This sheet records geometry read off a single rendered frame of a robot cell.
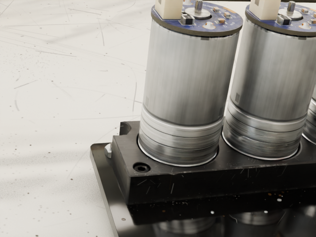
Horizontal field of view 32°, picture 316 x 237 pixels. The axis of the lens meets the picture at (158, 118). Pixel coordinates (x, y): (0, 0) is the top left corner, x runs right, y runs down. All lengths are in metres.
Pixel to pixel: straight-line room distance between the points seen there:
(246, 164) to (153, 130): 0.03
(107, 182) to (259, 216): 0.05
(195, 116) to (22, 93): 0.10
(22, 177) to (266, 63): 0.09
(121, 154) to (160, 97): 0.02
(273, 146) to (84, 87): 0.10
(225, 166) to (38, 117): 0.09
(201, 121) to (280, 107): 0.02
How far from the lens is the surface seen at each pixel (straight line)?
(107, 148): 0.18
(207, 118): 0.15
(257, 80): 0.16
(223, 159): 0.16
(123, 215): 0.15
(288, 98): 0.16
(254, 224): 0.16
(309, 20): 0.16
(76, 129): 0.21
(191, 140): 0.15
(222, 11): 0.16
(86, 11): 0.33
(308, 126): 0.18
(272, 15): 0.16
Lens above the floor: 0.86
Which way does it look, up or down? 30 degrees down
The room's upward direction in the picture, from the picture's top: 7 degrees clockwise
